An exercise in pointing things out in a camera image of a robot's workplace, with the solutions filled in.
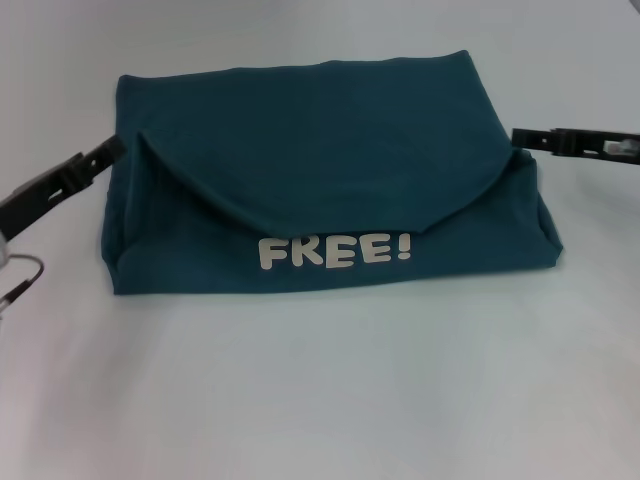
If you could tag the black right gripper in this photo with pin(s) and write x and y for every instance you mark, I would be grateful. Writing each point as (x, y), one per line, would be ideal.
(600, 145)

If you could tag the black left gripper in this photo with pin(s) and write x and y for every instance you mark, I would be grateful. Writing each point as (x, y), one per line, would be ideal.
(35, 200)

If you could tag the blue t-shirt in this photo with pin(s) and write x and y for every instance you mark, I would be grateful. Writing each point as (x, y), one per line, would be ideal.
(325, 175)

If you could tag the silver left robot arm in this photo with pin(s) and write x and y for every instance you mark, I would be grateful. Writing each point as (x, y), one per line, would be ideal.
(3, 250)

